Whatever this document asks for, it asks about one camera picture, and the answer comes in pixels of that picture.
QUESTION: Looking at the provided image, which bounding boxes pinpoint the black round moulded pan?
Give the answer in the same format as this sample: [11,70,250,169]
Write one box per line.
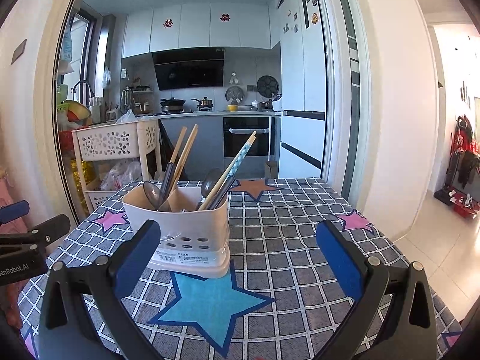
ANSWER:
[257,75,280,98]

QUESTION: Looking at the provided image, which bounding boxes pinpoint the dark handled utensil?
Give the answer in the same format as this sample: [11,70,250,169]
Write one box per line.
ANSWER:
[159,161,176,205]
[208,174,238,211]

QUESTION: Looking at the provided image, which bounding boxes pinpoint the black wok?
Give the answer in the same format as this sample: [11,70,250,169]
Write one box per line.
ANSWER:
[159,97,187,113]

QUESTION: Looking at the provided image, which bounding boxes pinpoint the countertop bottle rack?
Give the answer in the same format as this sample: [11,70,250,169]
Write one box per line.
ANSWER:
[122,84,154,115]

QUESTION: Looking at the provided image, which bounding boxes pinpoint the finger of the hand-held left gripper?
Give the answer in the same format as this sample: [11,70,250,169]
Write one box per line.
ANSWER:
[0,200,30,225]
[0,214,71,257]

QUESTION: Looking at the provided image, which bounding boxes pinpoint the white wall cabinets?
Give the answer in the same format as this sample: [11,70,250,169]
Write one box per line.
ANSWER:
[122,2,282,59]

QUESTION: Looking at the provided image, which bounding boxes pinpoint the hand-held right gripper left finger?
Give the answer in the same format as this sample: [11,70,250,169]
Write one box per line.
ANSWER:
[37,219,163,360]

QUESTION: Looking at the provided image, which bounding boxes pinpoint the yellow green bundle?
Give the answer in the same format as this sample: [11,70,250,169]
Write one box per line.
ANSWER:
[58,99,92,126]

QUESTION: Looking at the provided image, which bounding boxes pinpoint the blue patterned wooden chopstick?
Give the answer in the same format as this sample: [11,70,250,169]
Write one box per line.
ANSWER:
[223,137,256,181]

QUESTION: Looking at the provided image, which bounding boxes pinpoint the white plastic utensil holder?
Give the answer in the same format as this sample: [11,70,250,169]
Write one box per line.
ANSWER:
[122,184,231,280]

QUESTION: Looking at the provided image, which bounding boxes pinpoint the brown wall switch plate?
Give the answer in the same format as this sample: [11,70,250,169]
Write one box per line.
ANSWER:
[10,39,28,64]

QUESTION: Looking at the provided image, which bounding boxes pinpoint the black plastic bag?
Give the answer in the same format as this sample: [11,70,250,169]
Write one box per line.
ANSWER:
[157,120,177,181]

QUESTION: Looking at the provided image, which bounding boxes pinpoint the gold tinsel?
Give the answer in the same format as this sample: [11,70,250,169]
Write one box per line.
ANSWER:
[71,159,85,196]

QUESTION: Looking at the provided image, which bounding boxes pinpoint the black built-in oven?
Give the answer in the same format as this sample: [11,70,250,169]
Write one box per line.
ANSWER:
[223,116,276,158]

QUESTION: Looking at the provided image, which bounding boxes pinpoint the grey kitchen counter cabinets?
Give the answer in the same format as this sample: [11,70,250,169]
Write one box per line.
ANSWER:
[159,110,282,181]

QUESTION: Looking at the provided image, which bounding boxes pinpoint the curved kitchen faucet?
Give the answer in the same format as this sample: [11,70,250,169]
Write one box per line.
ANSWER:
[71,80,95,107]

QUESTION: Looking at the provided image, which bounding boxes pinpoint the beige perforated storage cart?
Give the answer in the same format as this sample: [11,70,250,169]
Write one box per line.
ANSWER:
[71,118,163,214]

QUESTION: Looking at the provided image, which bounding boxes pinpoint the clear plastic bags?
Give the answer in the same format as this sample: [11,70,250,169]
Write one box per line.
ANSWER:
[98,159,145,192]

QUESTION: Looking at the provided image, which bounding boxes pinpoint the white refrigerator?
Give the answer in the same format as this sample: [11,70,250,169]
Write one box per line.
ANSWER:
[279,0,327,181]

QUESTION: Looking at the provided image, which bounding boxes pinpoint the dark wall decoration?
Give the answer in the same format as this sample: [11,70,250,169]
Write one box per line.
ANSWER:
[459,80,472,109]

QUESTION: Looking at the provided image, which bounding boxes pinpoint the black range hood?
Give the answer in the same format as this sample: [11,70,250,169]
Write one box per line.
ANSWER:
[152,47,225,91]

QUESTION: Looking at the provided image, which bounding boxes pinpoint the plain wooden chopstick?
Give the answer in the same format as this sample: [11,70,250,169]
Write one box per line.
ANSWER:
[169,124,199,197]
[165,126,188,196]
[197,130,257,211]

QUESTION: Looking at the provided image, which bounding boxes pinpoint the grey checked star tablecloth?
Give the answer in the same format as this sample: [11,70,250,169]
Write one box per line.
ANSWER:
[17,178,464,360]

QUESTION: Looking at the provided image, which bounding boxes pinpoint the round metal steamer rack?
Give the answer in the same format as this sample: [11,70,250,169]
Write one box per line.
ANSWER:
[225,85,244,105]

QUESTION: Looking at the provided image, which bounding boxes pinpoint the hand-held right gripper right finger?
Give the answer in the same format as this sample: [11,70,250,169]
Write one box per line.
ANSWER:
[316,219,437,360]

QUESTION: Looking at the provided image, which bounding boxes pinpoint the red and black bags pile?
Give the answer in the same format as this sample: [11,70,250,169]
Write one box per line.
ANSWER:
[433,114,480,220]

